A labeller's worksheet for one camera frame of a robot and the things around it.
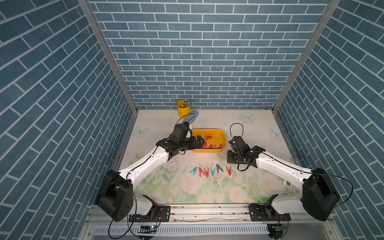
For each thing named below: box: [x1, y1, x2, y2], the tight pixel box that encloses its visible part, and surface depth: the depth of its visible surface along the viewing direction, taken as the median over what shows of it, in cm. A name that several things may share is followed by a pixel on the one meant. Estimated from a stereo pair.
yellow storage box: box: [191, 128, 227, 153], surface depth 103 cm
